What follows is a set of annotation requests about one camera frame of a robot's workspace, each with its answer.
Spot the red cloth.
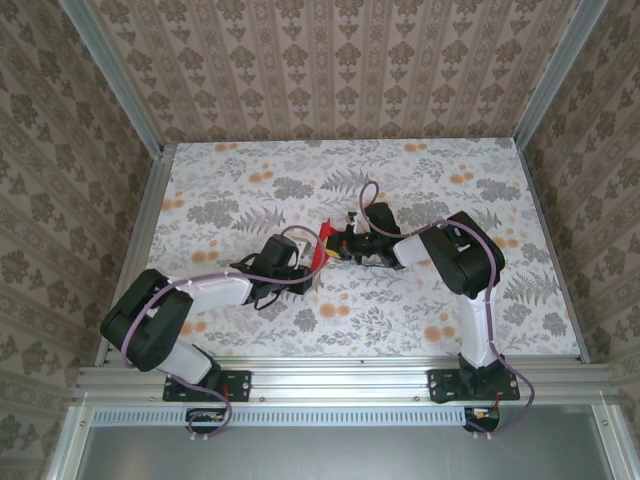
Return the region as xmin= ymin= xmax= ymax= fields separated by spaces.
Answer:
xmin=308 ymin=217 xmax=336 ymax=270

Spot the floral table cover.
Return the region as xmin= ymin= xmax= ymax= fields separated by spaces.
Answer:
xmin=122 ymin=139 xmax=584 ymax=359

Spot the small black controller board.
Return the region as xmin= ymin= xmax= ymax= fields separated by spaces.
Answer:
xmin=185 ymin=407 xmax=227 ymax=435
xmin=463 ymin=405 xmax=502 ymax=434

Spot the grey metal panel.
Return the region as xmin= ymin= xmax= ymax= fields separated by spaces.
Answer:
xmin=47 ymin=404 xmax=640 ymax=480

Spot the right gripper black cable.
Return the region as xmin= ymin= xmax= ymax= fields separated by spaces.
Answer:
xmin=362 ymin=252 xmax=401 ymax=272

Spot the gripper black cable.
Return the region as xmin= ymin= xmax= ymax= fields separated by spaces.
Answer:
xmin=362 ymin=252 xmax=401 ymax=272
xmin=252 ymin=292 xmax=284 ymax=312

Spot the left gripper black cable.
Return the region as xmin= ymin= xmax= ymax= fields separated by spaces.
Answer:
xmin=252 ymin=292 xmax=284 ymax=312

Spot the aluminium mounting rail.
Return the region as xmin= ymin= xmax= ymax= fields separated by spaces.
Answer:
xmin=72 ymin=364 xmax=619 ymax=404

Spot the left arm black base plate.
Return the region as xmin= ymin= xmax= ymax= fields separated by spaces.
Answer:
xmin=162 ymin=368 xmax=253 ymax=404

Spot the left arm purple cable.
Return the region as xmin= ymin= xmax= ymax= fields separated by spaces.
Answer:
xmin=121 ymin=225 xmax=327 ymax=444

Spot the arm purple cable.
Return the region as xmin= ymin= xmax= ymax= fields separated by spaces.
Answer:
xmin=121 ymin=225 xmax=327 ymax=444
xmin=358 ymin=180 xmax=536 ymax=441

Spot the slotted white cable duct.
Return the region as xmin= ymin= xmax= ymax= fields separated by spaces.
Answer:
xmin=92 ymin=405 xmax=469 ymax=427

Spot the aluminium side rail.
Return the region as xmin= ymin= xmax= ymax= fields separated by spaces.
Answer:
xmin=517 ymin=144 xmax=591 ymax=364
xmin=94 ymin=144 xmax=176 ymax=366

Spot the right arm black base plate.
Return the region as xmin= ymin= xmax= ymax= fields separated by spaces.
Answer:
xmin=426 ymin=368 xmax=521 ymax=405

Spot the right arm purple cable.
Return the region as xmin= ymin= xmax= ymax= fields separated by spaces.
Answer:
xmin=358 ymin=180 xmax=536 ymax=441

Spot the aluminium corner post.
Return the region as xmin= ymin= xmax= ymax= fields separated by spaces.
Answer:
xmin=59 ymin=0 xmax=166 ymax=156
xmin=514 ymin=0 xmax=614 ymax=146

